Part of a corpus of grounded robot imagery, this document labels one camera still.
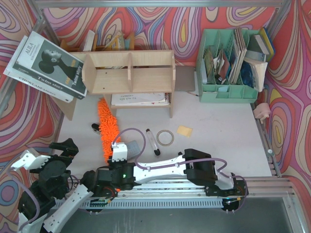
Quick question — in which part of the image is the wooden bookshelf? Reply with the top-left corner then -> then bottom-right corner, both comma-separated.
72,50 -> 176,115

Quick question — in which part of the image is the white marker black cap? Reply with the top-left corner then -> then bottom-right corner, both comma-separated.
146,128 -> 160,156

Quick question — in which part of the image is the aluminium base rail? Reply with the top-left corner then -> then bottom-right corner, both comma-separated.
118,177 -> 295,200

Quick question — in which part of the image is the tape ring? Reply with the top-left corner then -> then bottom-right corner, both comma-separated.
156,129 -> 174,147

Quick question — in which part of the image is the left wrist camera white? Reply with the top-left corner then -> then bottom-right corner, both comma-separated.
11,148 -> 51,171

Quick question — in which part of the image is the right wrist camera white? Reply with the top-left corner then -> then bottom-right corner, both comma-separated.
111,142 -> 128,162

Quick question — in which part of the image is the black and white stapler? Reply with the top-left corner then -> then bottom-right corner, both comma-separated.
91,123 -> 100,134

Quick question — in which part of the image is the green desk organizer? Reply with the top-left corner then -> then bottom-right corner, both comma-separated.
196,28 -> 258,103

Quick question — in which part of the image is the blue yellow book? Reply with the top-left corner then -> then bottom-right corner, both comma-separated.
247,28 -> 275,62

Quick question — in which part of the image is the spiral notebook on lower shelf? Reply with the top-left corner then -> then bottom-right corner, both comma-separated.
111,93 -> 170,106

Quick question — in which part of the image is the Twins story magazine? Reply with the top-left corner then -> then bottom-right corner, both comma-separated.
10,32 -> 87,102

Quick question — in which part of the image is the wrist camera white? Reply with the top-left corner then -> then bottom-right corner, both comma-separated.
111,142 -> 128,162
11,148 -> 51,171

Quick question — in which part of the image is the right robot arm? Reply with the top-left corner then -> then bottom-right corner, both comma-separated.
96,149 -> 234,191

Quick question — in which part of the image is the grey pocket calculator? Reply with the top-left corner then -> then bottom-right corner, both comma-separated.
126,140 -> 141,160

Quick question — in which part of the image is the grey brown mat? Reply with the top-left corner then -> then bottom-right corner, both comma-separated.
175,66 -> 195,92

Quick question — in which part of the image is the open book beside organizer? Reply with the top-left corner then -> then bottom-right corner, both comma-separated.
241,57 -> 268,92

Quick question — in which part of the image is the yellow sticky note pad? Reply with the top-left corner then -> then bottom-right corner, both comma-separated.
177,125 -> 192,138

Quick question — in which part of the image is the orange microfiber duster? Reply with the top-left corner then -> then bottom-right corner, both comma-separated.
98,98 -> 120,163

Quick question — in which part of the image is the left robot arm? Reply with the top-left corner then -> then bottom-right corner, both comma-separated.
12,138 -> 104,233

